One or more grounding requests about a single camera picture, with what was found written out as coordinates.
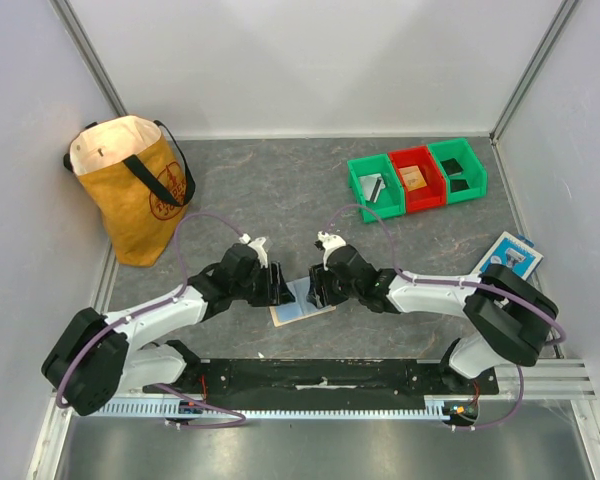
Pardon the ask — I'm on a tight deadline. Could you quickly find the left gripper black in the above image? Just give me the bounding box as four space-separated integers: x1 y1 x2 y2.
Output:
231 261 294 307

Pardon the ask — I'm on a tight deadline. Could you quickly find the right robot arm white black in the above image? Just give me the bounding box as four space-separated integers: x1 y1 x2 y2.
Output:
307 235 564 394

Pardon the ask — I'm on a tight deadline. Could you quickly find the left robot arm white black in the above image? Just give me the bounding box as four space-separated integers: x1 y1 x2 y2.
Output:
41 241 295 416

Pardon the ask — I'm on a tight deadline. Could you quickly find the silver card in bin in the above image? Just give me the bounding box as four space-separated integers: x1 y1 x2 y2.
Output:
358 174 381 202

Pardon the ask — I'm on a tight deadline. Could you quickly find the orange card in bin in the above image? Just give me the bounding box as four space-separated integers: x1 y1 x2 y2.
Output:
403 175 427 191

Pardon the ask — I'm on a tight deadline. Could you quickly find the black card lower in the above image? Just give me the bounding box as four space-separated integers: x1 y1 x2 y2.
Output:
449 179 470 193

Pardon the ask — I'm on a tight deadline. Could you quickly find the black card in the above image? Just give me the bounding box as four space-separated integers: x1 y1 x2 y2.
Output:
449 179 470 193
440 158 463 177

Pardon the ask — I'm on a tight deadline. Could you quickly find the black card upper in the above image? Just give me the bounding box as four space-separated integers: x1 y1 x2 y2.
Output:
440 158 463 177

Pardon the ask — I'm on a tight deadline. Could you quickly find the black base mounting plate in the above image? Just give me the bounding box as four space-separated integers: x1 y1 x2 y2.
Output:
170 358 499 410

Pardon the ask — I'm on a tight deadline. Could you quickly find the left green plastic bin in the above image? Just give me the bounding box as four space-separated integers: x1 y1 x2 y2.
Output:
347 154 406 220

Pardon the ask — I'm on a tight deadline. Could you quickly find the green plastic bin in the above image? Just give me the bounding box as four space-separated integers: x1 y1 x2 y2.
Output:
427 138 488 204
347 154 406 220

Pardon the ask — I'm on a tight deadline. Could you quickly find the red plastic bin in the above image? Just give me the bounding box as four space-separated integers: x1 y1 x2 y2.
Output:
389 146 447 213

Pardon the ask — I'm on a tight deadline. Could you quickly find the right green plastic bin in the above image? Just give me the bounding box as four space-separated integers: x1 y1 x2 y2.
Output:
427 138 488 204

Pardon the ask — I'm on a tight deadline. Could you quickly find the yellow paper tote bag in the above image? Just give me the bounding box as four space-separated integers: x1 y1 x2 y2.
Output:
63 115 196 267

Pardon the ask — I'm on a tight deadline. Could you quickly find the blue razor package box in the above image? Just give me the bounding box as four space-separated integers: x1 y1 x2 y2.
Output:
471 232 544 280

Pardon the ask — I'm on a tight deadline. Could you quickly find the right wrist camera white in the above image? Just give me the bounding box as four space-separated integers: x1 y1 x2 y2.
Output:
315 231 347 265

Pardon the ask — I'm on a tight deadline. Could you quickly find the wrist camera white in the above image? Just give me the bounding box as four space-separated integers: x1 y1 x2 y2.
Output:
239 233 272 268
315 231 347 265

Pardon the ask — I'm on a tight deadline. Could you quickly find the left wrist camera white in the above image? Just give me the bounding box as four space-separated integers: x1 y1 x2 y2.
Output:
239 233 272 268

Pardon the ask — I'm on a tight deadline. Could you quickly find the slotted cable duct rail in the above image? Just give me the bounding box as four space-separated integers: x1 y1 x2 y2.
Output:
93 396 450 421

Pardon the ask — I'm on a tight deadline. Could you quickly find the aluminium frame profile rail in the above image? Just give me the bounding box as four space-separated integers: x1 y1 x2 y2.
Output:
49 357 597 401

